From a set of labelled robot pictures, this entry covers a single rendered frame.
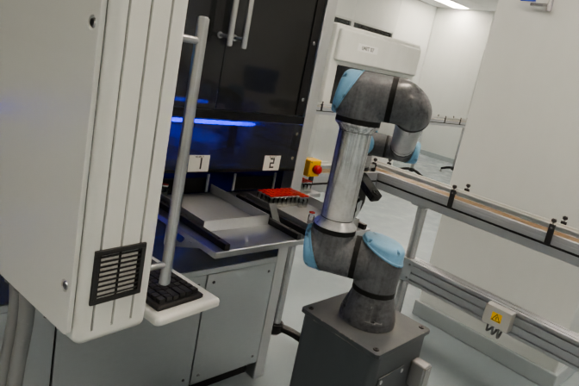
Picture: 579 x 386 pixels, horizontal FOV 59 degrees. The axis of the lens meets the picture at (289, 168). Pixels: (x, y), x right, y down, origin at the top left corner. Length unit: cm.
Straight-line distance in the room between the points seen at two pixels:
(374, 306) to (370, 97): 53
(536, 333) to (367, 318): 125
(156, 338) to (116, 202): 105
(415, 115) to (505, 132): 184
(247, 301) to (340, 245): 95
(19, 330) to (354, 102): 99
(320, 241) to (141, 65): 65
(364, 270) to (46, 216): 76
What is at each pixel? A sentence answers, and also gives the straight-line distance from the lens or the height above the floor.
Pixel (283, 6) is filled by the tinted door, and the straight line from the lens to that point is 194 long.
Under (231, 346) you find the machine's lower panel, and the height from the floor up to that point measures 22.
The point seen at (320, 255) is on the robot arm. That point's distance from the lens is 135.
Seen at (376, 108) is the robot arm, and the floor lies 135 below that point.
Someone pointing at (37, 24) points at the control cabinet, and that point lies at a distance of 117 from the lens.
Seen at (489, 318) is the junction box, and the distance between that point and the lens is 253.
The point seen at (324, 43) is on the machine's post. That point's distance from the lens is 209.
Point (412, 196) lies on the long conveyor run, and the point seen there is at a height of 87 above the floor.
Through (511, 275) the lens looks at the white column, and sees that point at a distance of 315.
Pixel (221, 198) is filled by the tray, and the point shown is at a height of 88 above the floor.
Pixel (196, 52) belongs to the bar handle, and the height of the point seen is 141.
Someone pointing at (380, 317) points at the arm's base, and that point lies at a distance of 140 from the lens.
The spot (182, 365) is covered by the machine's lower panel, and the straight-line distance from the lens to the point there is 218.
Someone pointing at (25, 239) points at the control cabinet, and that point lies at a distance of 124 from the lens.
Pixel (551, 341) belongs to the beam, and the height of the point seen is 50.
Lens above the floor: 143
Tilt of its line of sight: 12 degrees down
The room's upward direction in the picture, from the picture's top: 11 degrees clockwise
